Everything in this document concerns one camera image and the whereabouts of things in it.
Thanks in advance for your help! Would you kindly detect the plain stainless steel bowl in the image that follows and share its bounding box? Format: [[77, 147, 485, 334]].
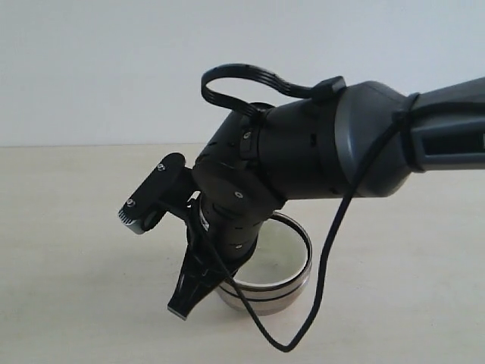
[[216, 281, 308, 316]]

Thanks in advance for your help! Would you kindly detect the black flat ribbon cable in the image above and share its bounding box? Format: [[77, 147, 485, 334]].
[[199, 64, 346, 118]]

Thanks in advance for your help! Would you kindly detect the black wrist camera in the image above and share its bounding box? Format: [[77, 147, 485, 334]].
[[118, 152, 198, 235]]

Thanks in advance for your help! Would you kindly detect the white ceramic bowl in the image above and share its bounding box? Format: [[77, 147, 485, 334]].
[[230, 219, 310, 293]]

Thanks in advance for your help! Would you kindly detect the black round cable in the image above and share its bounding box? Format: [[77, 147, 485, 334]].
[[151, 113, 414, 343]]

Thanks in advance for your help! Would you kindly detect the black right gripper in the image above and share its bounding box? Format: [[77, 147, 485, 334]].
[[167, 196, 277, 321]]

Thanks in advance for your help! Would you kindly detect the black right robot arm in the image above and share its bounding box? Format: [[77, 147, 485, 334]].
[[167, 77, 484, 318]]

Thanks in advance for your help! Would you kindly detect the patterned stainless steel bowl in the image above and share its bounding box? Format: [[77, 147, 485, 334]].
[[219, 212, 314, 303]]

